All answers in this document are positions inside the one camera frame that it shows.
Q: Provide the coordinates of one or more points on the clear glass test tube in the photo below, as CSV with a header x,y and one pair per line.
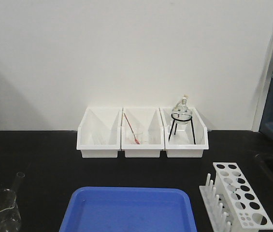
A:
x,y
17,181

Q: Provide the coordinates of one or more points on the white test tube rack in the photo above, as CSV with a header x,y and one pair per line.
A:
x,y
231,203

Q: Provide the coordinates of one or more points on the middle white storage bin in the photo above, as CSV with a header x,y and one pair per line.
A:
x,y
147,120

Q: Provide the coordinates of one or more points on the white storage bin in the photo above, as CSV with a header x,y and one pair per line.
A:
x,y
181,145
99,133
147,120

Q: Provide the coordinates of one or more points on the small glass beaker in bin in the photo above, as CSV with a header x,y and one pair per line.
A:
x,y
137,137

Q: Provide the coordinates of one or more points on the red striped glass rod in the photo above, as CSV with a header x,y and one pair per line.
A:
x,y
131,129

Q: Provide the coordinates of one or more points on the black tripod stand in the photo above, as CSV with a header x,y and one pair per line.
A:
x,y
175,128

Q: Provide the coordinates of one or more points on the left white storage bin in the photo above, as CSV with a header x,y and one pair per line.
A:
x,y
99,133

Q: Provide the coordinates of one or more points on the round glass flask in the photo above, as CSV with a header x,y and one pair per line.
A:
x,y
181,113

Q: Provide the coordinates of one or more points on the right white storage bin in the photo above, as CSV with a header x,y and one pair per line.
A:
x,y
181,145

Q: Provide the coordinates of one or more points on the blue plastic tray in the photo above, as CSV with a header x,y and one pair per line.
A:
x,y
126,209

